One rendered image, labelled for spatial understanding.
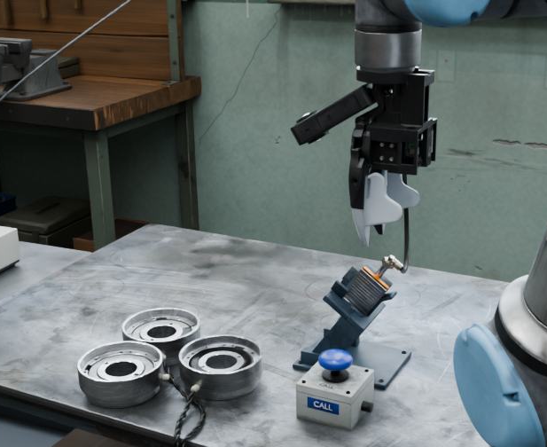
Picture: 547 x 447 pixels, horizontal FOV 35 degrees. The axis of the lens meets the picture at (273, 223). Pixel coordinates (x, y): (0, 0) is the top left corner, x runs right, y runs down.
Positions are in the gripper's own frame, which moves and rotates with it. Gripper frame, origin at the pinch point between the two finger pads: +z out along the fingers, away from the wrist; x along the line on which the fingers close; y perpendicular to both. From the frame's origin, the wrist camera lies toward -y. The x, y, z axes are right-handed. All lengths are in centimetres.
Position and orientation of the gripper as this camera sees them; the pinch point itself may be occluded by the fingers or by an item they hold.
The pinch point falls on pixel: (368, 229)
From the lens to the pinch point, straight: 108.8
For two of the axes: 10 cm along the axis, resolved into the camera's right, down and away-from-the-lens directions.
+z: 0.2, 9.5, 3.3
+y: 8.8, 1.3, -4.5
